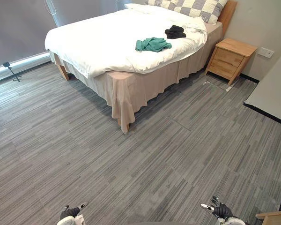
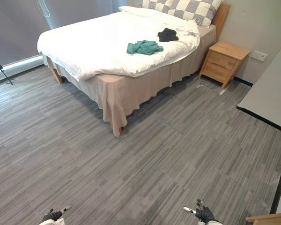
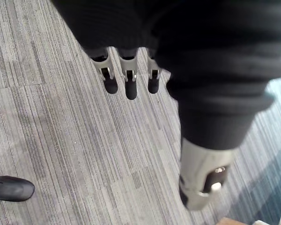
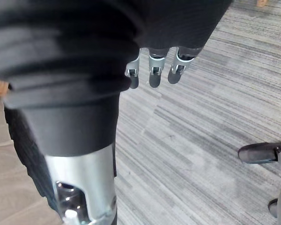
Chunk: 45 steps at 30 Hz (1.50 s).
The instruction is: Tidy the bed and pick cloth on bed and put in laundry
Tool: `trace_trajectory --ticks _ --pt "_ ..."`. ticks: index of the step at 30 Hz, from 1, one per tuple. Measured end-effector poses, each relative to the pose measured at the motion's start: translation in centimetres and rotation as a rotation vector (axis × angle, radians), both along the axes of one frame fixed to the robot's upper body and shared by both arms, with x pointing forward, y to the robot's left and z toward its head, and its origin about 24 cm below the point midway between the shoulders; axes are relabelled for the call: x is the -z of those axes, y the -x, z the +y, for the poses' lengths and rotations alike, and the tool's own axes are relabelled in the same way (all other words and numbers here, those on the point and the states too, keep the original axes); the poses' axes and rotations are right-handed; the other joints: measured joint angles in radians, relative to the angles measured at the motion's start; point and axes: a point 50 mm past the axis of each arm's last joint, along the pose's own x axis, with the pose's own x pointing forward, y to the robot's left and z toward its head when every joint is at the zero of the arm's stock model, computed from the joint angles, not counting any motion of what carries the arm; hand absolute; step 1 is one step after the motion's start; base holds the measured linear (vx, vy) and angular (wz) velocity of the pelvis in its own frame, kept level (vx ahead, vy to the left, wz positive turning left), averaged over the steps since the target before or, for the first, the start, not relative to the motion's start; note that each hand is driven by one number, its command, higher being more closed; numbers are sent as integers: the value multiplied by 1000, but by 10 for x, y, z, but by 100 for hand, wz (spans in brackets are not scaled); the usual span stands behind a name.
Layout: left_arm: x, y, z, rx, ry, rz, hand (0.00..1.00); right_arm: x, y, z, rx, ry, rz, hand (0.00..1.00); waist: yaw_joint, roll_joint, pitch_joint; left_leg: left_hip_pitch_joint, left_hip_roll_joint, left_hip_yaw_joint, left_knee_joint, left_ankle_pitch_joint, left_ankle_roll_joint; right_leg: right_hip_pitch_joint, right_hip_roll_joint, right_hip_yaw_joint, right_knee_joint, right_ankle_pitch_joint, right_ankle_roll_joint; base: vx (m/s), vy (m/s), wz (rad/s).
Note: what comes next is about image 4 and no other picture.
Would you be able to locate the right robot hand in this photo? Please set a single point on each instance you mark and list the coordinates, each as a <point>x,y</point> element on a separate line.
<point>68,58</point>

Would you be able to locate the wooden furniture leg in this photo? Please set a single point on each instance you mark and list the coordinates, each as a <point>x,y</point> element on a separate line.
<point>262,2</point>

